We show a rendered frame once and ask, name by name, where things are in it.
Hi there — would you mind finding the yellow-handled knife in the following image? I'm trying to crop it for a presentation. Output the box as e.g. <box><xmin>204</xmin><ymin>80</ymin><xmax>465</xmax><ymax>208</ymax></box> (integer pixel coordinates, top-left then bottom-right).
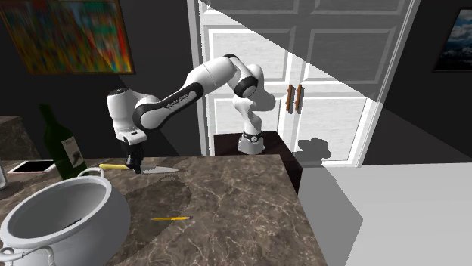
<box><xmin>98</xmin><ymin>163</ymin><xmax>180</xmax><ymax>175</ymax></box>

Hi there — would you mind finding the dark sky wall picture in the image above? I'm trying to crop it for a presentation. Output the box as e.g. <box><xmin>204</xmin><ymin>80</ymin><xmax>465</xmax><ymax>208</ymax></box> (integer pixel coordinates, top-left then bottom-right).
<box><xmin>433</xmin><ymin>7</ymin><xmax>472</xmax><ymax>73</ymax></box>

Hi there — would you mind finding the white double door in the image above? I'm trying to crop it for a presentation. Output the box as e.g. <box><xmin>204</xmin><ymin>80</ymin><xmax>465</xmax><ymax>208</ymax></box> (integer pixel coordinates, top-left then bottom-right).
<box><xmin>186</xmin><ymin>0</ymin><xmax>421</xmax><ymax>169</ymax></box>

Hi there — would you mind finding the dark green wine bottle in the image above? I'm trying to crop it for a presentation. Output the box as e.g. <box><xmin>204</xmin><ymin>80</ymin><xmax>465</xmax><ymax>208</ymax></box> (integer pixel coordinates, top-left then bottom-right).
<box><xmin>38</xmin><ymin>104</ymin><xmax>89</xmax><ymax>181</ymax></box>

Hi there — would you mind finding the tablet with pink frame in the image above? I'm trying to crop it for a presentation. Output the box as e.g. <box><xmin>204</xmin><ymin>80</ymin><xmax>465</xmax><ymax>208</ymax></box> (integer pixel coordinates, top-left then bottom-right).
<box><xmin>7</xmin><ymin>159</ymin><xmax>57</xmax><ymax>175</ymax></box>

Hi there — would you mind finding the white pot with handles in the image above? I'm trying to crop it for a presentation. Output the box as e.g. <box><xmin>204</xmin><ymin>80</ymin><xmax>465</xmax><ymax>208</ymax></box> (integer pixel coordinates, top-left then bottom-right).
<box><xmin>0</xmin><ymin>167</ymin><xmax>132</xmax><ymax>266</ymax></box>

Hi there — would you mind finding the dark robot stand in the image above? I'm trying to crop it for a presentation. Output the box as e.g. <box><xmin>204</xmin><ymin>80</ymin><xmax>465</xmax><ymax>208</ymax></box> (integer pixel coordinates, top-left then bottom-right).
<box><xmin>213</xmin><ymin>130</ymin><xmax>303</xmax><ymax>195</ymax></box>

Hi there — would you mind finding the yellow pencil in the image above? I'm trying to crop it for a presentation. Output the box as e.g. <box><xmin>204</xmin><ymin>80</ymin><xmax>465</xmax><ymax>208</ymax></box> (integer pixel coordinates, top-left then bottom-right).
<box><xmin>150</xmin><ymin>215</ymin><xmax>194</xmax><ymax>222</ymax></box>

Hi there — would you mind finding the colourful abstract wall picture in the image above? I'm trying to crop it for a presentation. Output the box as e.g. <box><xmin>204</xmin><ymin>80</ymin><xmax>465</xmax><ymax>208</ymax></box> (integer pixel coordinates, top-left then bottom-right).
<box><xmin>0</xmin><ymin>0</ymin><xmax>136</xmax><ymax>76</ymax></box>

